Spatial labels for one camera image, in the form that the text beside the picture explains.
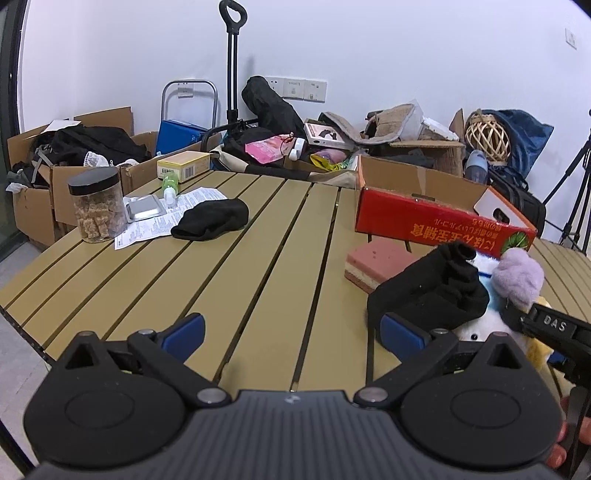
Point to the red cardboard box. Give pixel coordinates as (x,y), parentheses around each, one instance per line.
(415,221)

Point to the silver blister pack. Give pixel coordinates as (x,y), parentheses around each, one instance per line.
(145,208)

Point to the clear jar with black lid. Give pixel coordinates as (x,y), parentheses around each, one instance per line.
(97,217)

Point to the large open cardboard box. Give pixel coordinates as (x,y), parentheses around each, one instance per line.
(27,212)

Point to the black clothes pile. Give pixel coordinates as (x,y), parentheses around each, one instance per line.
(92,143)

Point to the pink packet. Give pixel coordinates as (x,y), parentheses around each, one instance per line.
(265,150)

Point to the black sock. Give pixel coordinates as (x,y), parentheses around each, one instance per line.
(212,219)
(429,286)

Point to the pink and white sponge block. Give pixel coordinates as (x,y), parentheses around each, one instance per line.
(374,261)

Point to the black equipment case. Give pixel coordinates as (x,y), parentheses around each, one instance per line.
(521,198)

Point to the black rolled bag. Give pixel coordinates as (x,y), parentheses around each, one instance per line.
(268,106)

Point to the green and yellow packet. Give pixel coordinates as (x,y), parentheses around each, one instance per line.
(332,161)

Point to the small green bottle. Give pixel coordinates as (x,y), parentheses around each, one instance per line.
(169,184)

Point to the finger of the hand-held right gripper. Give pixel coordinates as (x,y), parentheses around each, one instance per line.
(549,323)
(575,369)

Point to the fluffy plush toy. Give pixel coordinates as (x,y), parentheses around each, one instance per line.
(517,272)

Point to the beige canvas bag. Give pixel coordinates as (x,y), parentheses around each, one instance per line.
(249,166)

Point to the white cloth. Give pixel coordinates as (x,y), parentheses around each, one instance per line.
(94,159)

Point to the white wall socket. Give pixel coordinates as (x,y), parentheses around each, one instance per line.
(294,88)
(316,91)
(274,83)

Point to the white paper leaflet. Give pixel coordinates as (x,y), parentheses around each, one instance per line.
(147,230)

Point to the worn cardboard box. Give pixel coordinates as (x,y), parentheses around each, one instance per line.
(443,157)

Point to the white box with dark picture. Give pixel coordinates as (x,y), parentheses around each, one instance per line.
(323,134)

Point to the black tripod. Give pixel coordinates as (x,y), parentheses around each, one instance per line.
(574,207)

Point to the dark blue bag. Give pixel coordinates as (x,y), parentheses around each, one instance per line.
(526,134)

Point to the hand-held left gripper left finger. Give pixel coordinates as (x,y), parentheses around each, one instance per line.
(184,334)

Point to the beige felt item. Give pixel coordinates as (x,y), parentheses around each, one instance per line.
(392,122)

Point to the black wagon cart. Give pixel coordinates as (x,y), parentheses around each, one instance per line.
(233,30)

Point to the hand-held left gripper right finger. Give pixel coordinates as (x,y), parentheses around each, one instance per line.
(401,337)

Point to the silver folding trolley frame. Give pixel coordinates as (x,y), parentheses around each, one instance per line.
(189,82)

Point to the flat white box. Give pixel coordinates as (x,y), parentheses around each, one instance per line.
(438,129)

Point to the small white bottle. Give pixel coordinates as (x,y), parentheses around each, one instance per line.
(298,147)

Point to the person's right hand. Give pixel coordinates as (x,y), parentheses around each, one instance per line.
(556,454)

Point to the yellow carton box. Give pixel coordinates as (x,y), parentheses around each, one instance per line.
(182,164)

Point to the wicker ball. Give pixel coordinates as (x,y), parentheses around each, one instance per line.
(485,136)

